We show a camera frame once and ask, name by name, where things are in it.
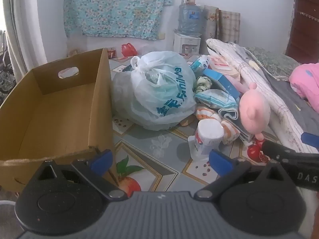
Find light blue striped packet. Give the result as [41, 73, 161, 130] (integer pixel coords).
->
[194, 89, 237, 109]

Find pink cloth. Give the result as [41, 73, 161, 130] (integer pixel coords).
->
[288, 63, 319, 108]

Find folded floral mat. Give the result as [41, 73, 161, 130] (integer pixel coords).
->
[203, 5, 220, 41]

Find white quilt coloured stitching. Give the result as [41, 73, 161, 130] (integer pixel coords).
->
[206, 38, 319, 154]

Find brown wooden door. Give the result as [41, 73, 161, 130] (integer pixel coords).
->
[285, 0, 319, 64]

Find pink plush toy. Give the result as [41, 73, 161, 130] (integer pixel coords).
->
[238, 82, 273, 155]

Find white plastic bag blue print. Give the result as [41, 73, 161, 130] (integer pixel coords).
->
[111, 51, 197, 131]

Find pink wet wipes pack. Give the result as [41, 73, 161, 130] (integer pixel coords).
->
[208, 55, 241, 80]

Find grey blanket yellow patch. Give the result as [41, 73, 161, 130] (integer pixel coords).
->
[232, 42, 319, 140]

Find green patterned cloth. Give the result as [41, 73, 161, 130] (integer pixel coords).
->
[193, 76, 212, 94]

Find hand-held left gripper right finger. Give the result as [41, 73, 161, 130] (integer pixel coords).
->
[194, 149, 293, 201]

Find orange striped towel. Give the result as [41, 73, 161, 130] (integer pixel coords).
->
[195, 107, 241, 145]

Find white blue wet wipes pack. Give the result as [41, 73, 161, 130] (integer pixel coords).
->
[190, 55, 212, 72]

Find folded checked mat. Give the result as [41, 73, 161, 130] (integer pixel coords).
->
[219, 10, 241, 44]

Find brown cardboard box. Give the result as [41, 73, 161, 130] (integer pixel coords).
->
[0, 48, 120, 193]

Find white water dispenser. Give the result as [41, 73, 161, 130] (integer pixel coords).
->
[174, 31, 201, 55]

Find white tissue roll pack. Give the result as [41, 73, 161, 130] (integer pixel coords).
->
[188, 118, 225, 161]

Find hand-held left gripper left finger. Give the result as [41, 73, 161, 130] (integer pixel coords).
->
[30, 149, 127, 201]

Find red plastic bag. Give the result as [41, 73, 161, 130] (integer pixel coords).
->
[121, 43, 138, 57]

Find blue carton box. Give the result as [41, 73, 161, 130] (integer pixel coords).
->
[203, 68, 241, 97]

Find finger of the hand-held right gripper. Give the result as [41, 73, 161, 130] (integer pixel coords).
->
[260, 139, 312, 164]
[301, 132, 319, 146]

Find teal floral wall cloth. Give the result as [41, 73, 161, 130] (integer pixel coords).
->
[63, 0, 175, 41]

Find light blue checked towel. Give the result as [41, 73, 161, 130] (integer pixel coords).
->
[218, 99, 255, 142]

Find dark green patterned cover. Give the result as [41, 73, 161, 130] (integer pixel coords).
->
[245, 46, 301, 81]

